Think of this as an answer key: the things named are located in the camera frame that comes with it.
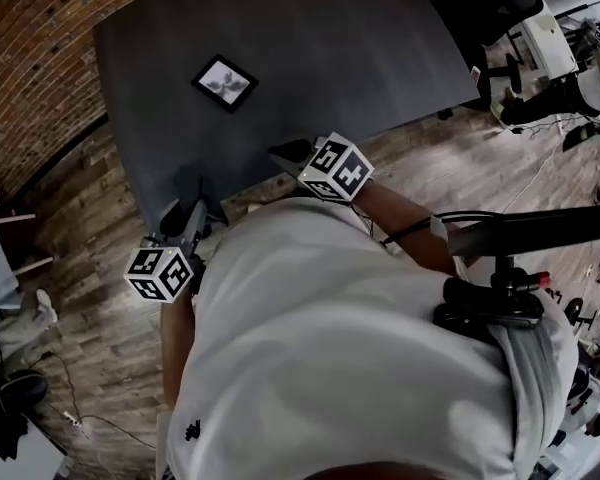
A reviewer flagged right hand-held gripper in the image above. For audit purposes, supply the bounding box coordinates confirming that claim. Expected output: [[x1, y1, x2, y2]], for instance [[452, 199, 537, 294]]
[[267, 130, 375, 205]]

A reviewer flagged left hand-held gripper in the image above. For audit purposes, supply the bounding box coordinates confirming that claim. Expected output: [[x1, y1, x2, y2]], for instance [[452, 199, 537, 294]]
[[123, 164, 212, 304]]

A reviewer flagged black picture frame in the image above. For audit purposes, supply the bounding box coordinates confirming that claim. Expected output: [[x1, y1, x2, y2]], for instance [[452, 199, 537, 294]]
[[190, 54, 260, 115]]

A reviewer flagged person's left forearm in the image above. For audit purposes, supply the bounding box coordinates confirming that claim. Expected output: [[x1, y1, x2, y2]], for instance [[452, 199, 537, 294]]
[[160, 290, 197, 410]]

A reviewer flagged person's right forearm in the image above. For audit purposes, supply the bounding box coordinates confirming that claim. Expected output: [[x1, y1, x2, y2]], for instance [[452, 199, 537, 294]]
[[352, 181, 457, 277]]

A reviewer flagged white shoe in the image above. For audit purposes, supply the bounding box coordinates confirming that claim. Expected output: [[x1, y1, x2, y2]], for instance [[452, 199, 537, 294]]
[[34, 288, 59, 327]]

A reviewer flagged person's white t-shirt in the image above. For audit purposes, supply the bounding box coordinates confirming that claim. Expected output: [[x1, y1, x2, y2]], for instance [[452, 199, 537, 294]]
[[155, 196, 580, 480]]

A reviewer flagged black office chair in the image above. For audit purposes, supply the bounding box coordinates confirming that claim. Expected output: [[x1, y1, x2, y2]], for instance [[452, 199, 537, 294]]
[[427, 0, 549, 49]]

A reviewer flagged black bag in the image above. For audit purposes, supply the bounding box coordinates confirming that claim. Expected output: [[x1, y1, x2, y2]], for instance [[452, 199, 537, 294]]
[[0, 368, 50, 462]]

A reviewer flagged black mounting bar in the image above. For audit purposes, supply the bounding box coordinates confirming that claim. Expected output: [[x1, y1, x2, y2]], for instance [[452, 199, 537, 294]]
[[431, 204, 600, 259]]

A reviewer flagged black clamp with red tip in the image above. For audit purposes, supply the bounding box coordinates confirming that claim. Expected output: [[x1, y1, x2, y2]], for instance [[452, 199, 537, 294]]
[[489, 255, 552, 314]]

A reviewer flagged white cabinet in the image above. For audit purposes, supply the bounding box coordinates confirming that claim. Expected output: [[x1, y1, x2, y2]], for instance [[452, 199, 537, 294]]
[[518, 1, 580, 82]]

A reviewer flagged black cable on forearm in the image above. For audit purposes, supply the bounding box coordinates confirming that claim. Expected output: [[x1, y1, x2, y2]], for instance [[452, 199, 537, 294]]
[[378, 211, 461, 247]]

